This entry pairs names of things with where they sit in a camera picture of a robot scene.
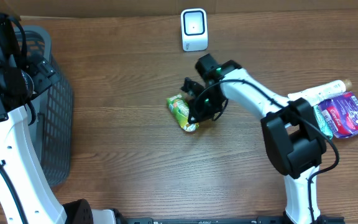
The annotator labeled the green yellow snack pouch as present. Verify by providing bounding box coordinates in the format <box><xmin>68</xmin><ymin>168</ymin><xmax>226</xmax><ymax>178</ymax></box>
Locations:
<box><xmin>166</xmin><ymin>94</ymin><xmax>199</xmax><ymax>133</ymax></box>

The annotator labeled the white tube gold cap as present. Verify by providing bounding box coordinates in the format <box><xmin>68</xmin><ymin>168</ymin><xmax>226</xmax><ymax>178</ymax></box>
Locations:
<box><xmin>288</xmin><ymin>80</ymin><xmax>352</xmax><ymax>106</ymax></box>

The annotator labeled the teal wipes packet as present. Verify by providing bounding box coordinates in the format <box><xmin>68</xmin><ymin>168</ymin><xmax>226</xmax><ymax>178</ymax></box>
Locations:
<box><xmin>313</xmin><ymin>105</ymin><xmax>334</xmax><ymax>139</ymax></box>

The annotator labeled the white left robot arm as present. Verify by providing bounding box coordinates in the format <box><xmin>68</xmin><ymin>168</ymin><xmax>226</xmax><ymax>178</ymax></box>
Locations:
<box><xmin>0</xmin><ymin>13</ymin><xmax>117</xmax><ymax>223</ymax></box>

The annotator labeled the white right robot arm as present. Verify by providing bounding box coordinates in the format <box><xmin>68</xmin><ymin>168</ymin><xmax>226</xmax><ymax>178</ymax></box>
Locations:
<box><xmin>181</xmin><ymin>54</ymin><xmax>345</xmax><ymax>223</ymax></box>

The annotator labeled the white barcode scanner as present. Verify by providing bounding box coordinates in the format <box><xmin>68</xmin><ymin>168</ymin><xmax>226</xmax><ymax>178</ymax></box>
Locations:
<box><xmin>180</xmin><ymin>8</ymin><xmax>208</xmax><ymax>52</ymax></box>

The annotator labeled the grey plastic basket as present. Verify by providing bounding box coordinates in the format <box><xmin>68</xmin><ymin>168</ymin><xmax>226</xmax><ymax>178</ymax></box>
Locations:
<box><xmin>24</xmin><ymin>26</ymin><xmax>74</xmax><ymax>187</ymax></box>

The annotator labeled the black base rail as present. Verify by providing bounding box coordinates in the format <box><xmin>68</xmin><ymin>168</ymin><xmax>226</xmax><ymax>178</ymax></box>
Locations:
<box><xmin>110</xmin><ymin>214</ymin><xmax>344</xmax><ymax>224</ymax></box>

